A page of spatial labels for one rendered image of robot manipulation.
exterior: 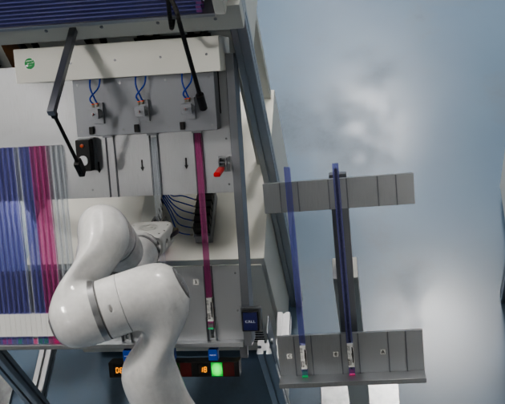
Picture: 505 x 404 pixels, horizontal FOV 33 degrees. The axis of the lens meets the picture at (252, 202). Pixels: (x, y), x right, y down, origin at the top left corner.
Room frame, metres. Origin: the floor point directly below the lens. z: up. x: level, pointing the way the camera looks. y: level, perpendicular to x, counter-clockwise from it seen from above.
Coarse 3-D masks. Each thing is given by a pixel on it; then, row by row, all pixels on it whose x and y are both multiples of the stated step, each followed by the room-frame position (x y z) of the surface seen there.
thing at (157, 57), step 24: (48, 48) 1.58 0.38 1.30; (96, 48) 1.54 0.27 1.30; (120, 48) 1.53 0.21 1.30; (144, 48) 1.51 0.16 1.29; (168, 48) 1.49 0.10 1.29; (192, 48) 1.48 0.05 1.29; (216, 48) 1.46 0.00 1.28; (24, 72) 1.56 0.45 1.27; (48, 72) 1.54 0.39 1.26; (72, 72) 1.52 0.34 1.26; (96, 72) 1.51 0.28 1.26; (120, 72) 1.49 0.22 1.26; (144, 72) 1.47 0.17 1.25; (168, 72) 1.46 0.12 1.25
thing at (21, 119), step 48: (0, 96) 1.60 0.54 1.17; (48, 96) 1.57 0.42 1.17; (0, 144) 1.53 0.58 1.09; (48, 144) 1.49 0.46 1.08; (96, 144) 1.46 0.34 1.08; (144, 144) 1.42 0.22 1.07; (192, 144) 1.39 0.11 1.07; (96, 192) 1.38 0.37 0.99; (144, 192) 1.34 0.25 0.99; (192, 192) 1.31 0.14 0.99
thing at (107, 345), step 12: (0, 348) 1.17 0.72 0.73; (12, 348) 1.16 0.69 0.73; (24, 348) 1.15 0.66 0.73; (36, 348) 1.15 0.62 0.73; (48, 348) 1.14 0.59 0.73; (60, 348) 1.13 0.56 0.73; (72, 348) 1.12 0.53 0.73; (84, 348) 1.11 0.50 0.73; (96, 348) 1.10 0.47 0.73; (108, 348) 1.10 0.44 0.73; (120, 348) 1.09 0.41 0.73
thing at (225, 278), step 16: (192, 272) 1.18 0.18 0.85; (224, 272) 1.16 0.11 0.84; (192, 288) 1.15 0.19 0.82; (224, 288) 1.13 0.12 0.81; (192, 304) 1.13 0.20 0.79; (224, 304) 1.11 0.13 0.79; (240, 304) 1.10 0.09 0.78; (192, 320) 1.10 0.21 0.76; (224, 320) 1.08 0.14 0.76; (240, 320) 1.07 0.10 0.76; (192, 336) 1.07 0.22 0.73; (208, 336) 1.06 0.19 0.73; (224, 336) 1.05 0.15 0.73; (240, 336) 1.04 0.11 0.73
